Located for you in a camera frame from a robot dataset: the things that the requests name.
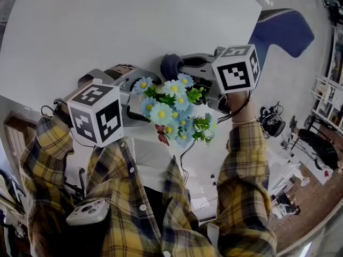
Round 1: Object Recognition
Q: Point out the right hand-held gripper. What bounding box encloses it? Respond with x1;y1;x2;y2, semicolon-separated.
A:
178;44;262;115

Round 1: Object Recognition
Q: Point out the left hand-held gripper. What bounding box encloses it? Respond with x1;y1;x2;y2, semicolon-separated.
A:
66;64;163;148

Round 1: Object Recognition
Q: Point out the blue artificial flower pot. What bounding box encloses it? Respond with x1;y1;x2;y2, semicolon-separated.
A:
132;72;219;147

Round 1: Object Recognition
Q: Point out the dark blue cloth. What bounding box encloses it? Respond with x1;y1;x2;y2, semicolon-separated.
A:
160;53;185;80

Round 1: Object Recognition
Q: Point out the person's left forearm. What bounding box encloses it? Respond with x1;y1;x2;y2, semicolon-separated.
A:
19;100;76;190

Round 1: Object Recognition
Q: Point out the person's right forearm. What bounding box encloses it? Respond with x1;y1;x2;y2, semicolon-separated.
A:
216;89;271;195

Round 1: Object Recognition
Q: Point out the blue chair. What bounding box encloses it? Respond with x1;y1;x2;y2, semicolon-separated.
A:
248;8;315;59

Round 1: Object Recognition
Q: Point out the black headset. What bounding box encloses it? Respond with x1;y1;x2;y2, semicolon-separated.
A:
258;105;287;139

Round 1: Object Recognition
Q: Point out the yellow plaid shirt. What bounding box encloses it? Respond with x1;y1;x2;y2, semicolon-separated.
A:
19;115;278;257

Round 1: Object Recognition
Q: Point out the brown wooden cabinet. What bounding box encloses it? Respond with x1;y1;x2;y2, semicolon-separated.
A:
3;110;38;160

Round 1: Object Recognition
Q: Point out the white smartphone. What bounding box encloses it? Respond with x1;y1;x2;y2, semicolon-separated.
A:
65;198;110;226

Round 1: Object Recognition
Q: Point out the white cart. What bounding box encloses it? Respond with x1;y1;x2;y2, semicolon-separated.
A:
267;158;303;199

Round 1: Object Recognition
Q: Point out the thin gold bracelet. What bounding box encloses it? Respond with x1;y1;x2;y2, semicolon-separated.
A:
231;116;257;125

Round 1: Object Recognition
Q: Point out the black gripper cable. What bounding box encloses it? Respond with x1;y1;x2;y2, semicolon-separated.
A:
40;104;93;147
179;91;252;184

